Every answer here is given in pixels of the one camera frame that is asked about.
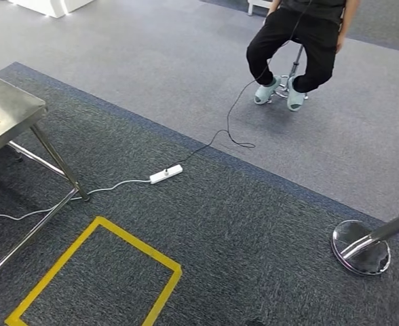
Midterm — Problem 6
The white power cable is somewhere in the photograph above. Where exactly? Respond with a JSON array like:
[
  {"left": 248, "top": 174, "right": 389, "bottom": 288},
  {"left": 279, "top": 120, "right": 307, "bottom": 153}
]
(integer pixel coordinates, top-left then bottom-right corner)
[{"left": 0, "top": 179, "right": 152, "bottom": 222}]

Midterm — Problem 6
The yellow tape square outline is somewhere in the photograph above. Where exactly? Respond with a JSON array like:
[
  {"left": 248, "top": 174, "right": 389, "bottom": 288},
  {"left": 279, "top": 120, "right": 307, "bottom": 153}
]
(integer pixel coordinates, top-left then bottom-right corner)
[{"left": 4, "top": 215, "right": 183, "bottom": 326}]

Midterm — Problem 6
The person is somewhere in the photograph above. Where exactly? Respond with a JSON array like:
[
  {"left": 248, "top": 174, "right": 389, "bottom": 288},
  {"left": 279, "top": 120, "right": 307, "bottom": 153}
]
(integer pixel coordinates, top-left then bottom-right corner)
[{"left": 246, "top": 0, "right": 362, "bottom": 113}]

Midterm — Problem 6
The black power cable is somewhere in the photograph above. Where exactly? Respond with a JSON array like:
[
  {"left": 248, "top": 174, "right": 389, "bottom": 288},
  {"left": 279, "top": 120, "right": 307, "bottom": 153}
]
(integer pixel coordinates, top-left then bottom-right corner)
[{"left": 165, "top": 0, "right": 314, "bottom": 174}]

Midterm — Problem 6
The stainless steel workbench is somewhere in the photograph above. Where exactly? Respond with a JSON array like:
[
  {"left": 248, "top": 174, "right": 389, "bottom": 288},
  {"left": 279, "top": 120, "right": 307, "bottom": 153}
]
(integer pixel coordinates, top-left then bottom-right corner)
[{"left": 0, "top": 69, "right": 91, "bottom": 289}]

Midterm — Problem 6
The white power strip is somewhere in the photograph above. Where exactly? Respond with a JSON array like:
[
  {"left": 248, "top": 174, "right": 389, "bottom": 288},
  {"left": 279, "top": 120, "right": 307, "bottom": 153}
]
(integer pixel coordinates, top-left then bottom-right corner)
[{"left": 149, "top": 164, "right": 184, "bottom": 185}]

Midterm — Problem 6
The chrome stanchion post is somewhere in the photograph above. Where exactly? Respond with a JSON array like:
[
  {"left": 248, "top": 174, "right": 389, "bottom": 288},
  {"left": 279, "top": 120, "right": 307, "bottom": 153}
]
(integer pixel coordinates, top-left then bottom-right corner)
[{"left": 331, "top": 206, "right": 399, "bottom": 276}]

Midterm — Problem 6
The chrome base stool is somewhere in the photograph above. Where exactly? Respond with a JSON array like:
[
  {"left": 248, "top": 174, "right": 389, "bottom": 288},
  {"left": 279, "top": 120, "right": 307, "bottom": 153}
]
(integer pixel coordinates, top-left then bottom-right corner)
[{"left": 267, "top": 42, "right": 310, "bottom": 102}]

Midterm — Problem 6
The white lit display block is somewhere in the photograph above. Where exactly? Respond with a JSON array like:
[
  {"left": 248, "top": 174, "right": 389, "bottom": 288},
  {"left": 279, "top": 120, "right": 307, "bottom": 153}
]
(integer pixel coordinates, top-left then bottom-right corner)
[{"left": 7, "top": 0, "right": 95, "bottom": 19}]

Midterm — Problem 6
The white table leg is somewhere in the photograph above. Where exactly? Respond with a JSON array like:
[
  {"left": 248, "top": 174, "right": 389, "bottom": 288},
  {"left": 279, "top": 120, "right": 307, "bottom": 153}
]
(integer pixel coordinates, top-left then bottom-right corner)
[{"left": 247, "top": 0, "right": 274, "bottom": 17}]

